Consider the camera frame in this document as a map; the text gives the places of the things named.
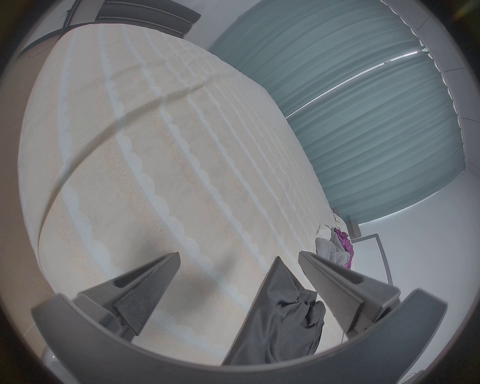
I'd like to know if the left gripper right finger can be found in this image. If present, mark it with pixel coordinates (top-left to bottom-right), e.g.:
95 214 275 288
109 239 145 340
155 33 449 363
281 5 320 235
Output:
298 251 402 334

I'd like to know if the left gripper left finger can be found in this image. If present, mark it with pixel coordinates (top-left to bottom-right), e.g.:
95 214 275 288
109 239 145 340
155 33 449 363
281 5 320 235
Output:
75 252 181 336

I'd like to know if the black T-shirt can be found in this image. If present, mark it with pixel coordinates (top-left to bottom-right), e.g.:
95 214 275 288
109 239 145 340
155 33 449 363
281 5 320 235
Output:
221 256 327 366

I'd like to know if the bed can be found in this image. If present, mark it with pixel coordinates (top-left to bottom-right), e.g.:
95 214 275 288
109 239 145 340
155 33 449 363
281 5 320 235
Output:
17 22 394 366

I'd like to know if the purple satin garment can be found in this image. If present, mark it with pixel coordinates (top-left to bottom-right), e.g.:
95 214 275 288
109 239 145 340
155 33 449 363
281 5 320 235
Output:
335 229 355 270

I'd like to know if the grey garment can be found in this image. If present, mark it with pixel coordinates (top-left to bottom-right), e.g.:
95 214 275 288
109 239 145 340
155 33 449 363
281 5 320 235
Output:
315 235 351 267

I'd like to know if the blue-green curtain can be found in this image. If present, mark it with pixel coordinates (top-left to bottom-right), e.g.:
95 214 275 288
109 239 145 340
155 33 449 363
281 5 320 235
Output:
286 52 467 224
208 0 426 118

